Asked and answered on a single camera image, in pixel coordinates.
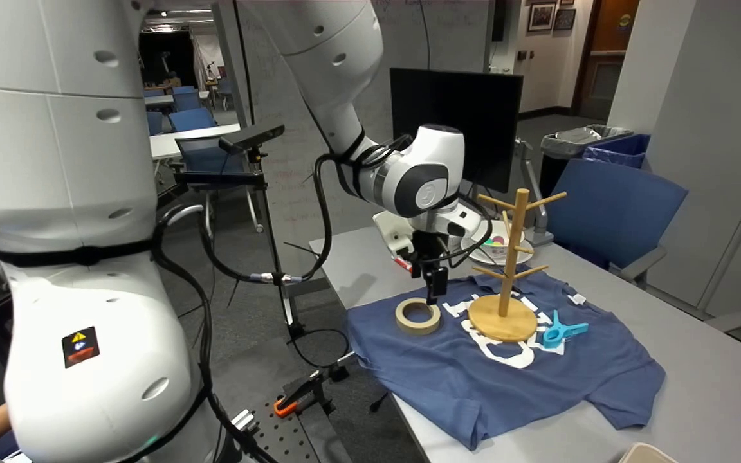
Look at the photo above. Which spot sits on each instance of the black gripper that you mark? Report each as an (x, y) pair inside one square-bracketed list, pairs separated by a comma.
[(429, 262)]

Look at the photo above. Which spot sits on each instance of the beige masking tape roll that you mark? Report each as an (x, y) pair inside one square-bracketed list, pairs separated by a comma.
[(418, 317)]

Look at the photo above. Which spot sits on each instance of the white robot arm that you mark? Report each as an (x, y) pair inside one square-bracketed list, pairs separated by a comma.
[(99, 366)]

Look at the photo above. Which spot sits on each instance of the wooden mug tree stand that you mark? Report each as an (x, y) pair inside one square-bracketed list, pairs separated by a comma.
[(503, 314)]

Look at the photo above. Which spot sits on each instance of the blue printed t-shirt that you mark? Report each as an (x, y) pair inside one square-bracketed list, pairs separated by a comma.
[(475, 388)]

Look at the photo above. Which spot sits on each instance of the turquoise plastic clamp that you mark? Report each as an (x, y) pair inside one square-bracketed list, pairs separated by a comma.
[(558, 334)]

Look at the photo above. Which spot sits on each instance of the orange black clamp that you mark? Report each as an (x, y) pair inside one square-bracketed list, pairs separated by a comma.
[(302, 395)]

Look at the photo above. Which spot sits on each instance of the black computer monitor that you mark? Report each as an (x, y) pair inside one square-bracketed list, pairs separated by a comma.
[(479, 103)]

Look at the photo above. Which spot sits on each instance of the blue office chair far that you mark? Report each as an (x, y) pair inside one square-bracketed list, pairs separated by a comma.
[(614, 215)]

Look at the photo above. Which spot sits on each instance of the blue recycling bin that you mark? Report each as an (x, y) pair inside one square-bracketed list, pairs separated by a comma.
[(620, 150)]

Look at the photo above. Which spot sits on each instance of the black camera on stand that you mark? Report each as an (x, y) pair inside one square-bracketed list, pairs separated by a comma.
[(224, 159)]

